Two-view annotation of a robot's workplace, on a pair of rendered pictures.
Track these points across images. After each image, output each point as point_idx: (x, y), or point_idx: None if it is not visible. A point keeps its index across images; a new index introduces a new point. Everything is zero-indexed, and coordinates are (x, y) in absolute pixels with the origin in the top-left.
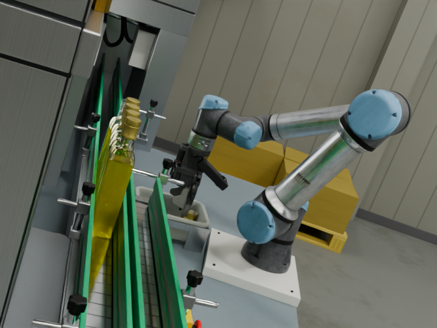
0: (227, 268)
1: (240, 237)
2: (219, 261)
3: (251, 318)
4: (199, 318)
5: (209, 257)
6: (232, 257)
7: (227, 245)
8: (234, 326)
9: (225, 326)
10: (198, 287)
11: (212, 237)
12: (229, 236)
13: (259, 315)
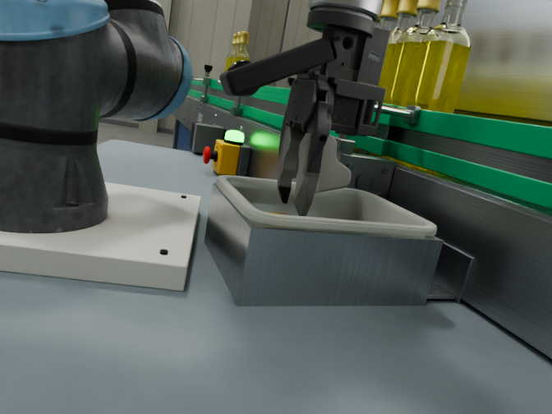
0: (156, 195)
1: (39, 314)
2: (171, 202)
3: (121, 180)
4: (196, 181)
5: (193, 205)
6: (137, 209)
7: (143, 227)
8: (152, 177)
9: (163, 177)
10: (201, 200)
11: (183, 241)
12: (124, 250)
13: (106, 181)
